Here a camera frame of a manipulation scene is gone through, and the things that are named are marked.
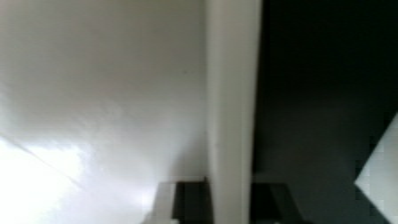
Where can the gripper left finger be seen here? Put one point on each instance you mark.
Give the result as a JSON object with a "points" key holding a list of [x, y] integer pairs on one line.
{"points": [[184, 202]]}

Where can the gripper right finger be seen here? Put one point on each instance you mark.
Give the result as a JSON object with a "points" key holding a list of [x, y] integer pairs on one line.
{"points": [[274, 208]]}

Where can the white square tabletop tray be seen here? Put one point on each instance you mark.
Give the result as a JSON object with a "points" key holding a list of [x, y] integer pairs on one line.
{"points": [[127, 106]]}

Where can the white table leg with tag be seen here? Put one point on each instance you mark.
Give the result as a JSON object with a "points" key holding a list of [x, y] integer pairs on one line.
{"points": [[378, 179]]}

